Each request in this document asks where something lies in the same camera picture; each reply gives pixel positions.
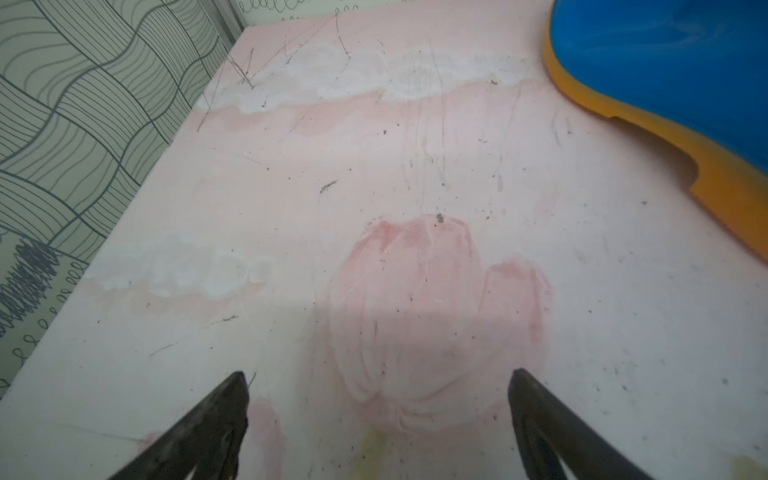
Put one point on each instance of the blue rubber boot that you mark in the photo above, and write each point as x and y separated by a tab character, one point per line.
691	72

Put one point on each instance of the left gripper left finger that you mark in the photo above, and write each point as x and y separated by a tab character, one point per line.
204	444

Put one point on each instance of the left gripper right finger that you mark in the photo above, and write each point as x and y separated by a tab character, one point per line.
552	438

